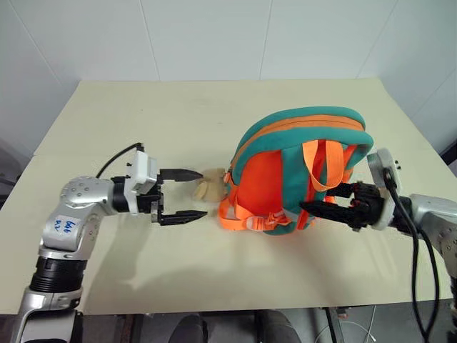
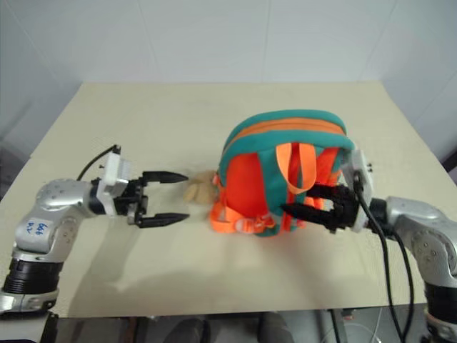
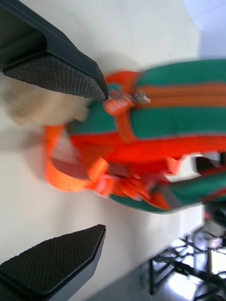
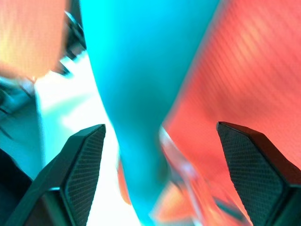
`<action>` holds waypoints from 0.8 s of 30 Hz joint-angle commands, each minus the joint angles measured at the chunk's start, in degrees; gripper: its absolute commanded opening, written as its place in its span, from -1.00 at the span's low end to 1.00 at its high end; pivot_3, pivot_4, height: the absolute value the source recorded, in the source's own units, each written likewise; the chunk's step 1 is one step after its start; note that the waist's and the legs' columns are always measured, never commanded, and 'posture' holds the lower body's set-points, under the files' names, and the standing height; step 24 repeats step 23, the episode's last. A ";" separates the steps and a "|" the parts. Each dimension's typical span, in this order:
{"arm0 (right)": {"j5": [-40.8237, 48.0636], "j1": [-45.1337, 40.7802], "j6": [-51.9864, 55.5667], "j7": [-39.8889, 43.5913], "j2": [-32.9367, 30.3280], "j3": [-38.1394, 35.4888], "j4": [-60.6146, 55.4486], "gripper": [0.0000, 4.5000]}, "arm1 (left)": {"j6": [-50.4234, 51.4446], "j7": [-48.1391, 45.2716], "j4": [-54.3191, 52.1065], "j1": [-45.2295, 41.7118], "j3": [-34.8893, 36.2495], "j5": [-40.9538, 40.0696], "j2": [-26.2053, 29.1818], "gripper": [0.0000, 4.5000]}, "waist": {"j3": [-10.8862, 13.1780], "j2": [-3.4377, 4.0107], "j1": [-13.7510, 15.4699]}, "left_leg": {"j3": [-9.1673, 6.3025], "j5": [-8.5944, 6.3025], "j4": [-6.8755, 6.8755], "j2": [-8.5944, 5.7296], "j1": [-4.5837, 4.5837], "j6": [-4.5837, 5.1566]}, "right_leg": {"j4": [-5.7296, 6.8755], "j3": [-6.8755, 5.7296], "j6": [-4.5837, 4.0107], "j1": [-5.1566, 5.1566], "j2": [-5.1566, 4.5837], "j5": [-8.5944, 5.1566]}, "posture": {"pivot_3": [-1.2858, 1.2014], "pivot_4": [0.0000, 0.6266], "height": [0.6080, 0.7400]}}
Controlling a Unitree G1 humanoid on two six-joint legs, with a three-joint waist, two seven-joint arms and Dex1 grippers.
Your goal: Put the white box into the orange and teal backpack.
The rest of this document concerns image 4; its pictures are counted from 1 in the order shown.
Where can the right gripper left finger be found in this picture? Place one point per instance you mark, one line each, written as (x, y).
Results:
(70, 183)

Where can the orange and teal backpack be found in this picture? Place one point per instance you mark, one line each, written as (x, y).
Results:
(131, 70)

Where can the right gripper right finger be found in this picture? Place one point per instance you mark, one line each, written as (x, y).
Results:
(258, 176)

